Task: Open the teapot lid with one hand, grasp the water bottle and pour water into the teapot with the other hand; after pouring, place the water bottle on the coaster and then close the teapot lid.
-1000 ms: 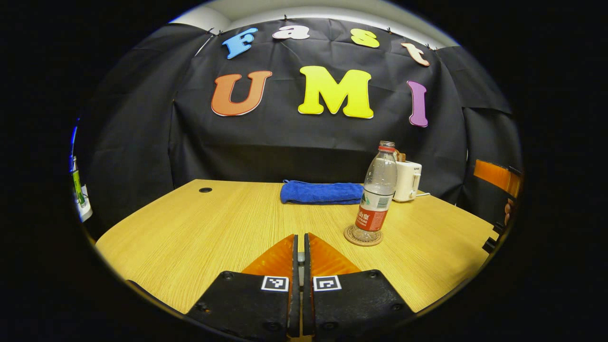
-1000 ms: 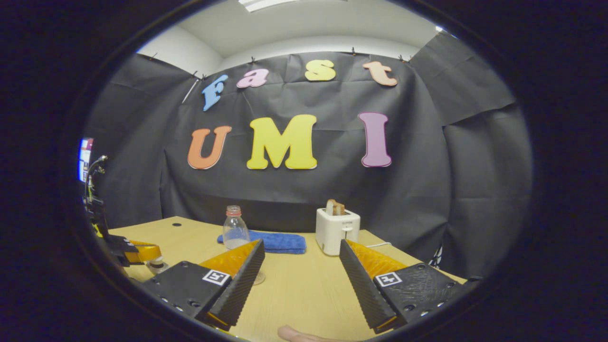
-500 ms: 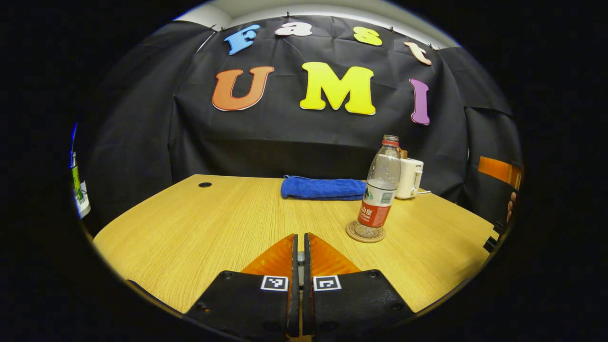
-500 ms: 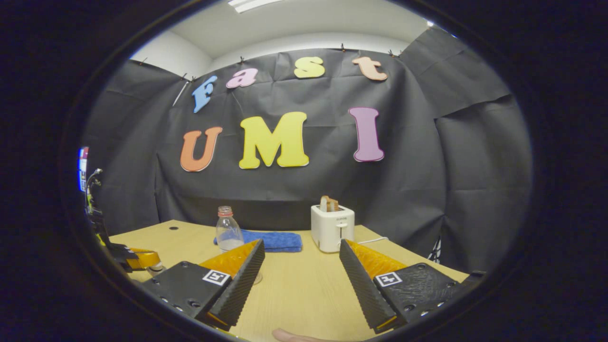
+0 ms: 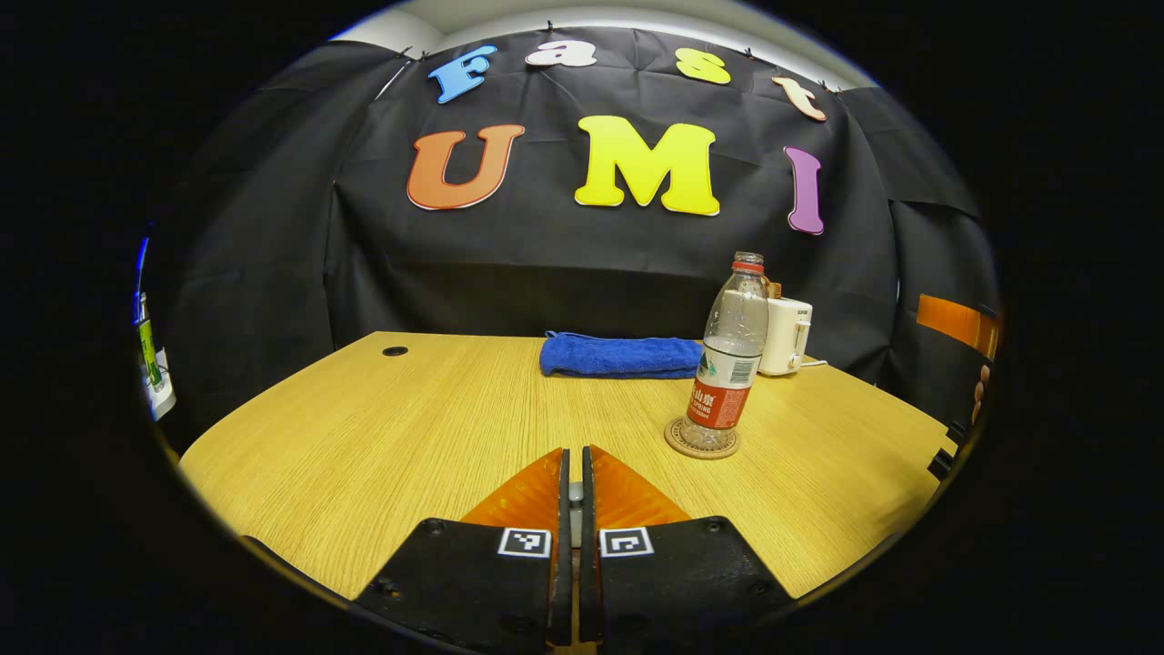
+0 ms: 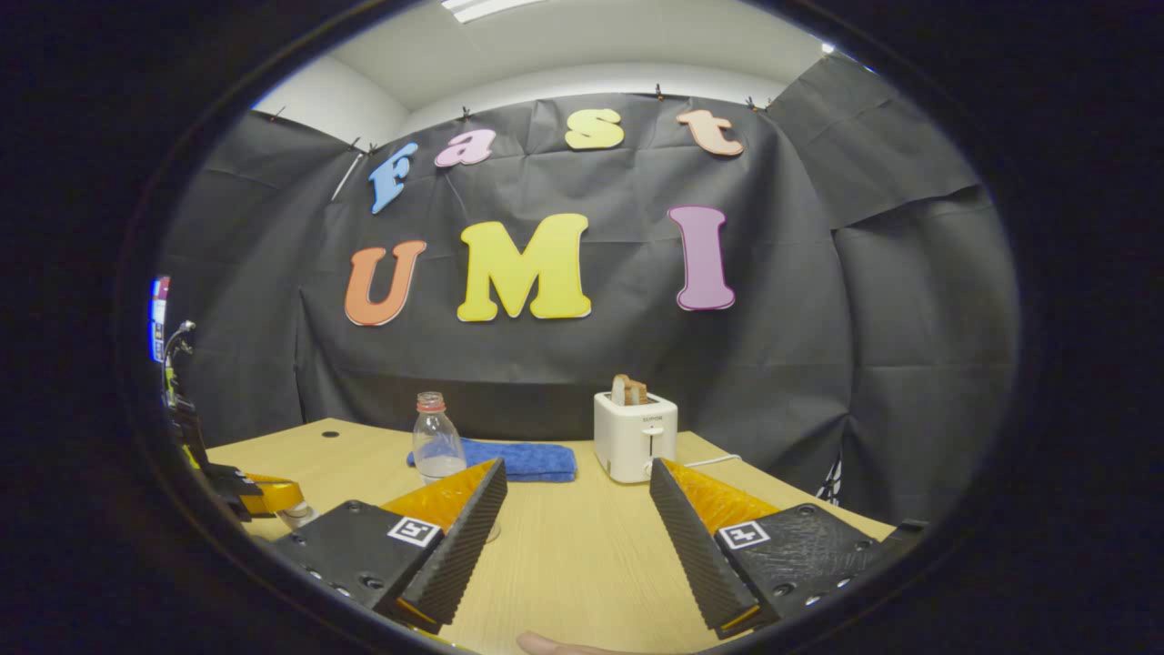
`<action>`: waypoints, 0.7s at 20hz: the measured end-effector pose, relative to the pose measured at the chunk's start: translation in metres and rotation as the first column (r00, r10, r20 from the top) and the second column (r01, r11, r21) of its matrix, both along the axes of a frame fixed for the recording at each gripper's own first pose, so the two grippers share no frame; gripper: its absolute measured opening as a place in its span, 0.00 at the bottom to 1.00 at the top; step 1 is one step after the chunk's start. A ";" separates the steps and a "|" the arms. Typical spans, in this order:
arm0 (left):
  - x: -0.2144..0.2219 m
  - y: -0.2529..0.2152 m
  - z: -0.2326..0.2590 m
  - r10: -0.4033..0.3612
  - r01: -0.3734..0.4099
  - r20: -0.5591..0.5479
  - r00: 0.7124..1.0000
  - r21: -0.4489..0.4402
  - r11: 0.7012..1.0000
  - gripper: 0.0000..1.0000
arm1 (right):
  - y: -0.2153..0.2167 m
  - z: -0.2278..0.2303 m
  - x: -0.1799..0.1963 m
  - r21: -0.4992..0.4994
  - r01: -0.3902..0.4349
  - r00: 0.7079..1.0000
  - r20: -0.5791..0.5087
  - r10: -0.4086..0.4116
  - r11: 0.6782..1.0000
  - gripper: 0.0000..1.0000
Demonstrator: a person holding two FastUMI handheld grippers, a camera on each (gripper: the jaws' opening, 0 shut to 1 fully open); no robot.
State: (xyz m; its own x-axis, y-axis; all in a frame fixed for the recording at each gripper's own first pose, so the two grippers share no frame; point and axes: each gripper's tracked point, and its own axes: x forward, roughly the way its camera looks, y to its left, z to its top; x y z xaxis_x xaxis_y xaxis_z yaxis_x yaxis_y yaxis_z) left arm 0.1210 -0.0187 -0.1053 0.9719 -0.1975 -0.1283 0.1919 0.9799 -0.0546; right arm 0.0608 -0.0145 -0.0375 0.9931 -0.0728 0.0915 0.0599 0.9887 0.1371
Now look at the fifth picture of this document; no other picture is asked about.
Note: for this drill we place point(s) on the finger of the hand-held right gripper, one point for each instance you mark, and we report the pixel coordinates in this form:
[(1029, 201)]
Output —
[(950, 320)]

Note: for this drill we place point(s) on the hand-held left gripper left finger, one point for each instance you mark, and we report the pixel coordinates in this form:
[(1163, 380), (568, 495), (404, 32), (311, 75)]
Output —
[(564, 564)]

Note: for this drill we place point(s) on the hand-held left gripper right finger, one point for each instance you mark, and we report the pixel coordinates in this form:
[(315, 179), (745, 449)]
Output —
[(588, 564)]

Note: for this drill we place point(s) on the round brown coaster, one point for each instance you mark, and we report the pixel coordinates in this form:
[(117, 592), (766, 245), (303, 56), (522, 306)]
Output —
[(677, 444)]

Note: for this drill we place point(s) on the clear plastic water bottle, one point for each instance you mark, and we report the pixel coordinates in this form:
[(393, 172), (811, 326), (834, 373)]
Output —
[(732, 337)]

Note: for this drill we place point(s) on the green bottle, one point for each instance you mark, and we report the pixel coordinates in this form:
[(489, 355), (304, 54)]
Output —
[(148, 350)]

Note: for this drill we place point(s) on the white toaster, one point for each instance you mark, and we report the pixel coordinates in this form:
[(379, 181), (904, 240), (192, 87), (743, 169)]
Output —
[(787, 337)]

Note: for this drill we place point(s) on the toast slice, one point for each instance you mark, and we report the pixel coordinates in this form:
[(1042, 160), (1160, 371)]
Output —
[(774, 289)]

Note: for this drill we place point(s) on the blue folded towel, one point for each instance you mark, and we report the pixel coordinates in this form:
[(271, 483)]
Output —
[(618, 355)]

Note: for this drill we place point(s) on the black backdrop cloth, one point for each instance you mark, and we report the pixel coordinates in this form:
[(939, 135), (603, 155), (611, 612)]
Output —
[(546, 255)]

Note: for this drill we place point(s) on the white plastic tray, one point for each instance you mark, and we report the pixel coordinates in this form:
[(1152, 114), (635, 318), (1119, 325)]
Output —
[(164, 400)]

